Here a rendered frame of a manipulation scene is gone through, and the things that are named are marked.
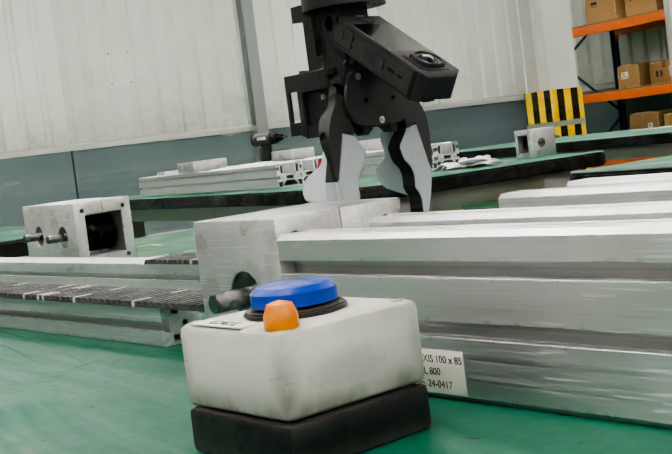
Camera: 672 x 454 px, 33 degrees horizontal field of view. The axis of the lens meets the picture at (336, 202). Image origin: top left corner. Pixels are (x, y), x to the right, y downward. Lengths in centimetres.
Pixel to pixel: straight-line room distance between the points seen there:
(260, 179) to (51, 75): 833
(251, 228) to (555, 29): 824
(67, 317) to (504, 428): 57
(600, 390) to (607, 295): 4
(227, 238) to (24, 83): 1149
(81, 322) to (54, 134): 1125
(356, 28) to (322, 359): 48
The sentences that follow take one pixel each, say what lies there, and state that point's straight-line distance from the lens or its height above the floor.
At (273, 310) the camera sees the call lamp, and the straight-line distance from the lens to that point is 48.
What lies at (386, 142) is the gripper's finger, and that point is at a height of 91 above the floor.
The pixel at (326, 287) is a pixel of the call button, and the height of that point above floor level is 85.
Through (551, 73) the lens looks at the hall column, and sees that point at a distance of 881.
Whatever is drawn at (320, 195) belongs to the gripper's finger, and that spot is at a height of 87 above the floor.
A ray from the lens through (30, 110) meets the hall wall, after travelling 1217.
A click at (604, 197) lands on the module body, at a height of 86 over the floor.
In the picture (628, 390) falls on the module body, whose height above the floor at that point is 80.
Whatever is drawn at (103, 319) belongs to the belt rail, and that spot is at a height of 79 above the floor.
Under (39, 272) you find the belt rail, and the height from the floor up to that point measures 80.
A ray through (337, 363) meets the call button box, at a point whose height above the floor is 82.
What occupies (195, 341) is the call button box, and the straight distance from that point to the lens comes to 52.
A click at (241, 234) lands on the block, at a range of 69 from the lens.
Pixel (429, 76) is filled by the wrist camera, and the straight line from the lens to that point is 87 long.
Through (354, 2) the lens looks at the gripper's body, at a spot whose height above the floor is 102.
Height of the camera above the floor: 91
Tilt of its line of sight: 3 degrees down
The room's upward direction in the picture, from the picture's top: 7 degrees counter-clockwise
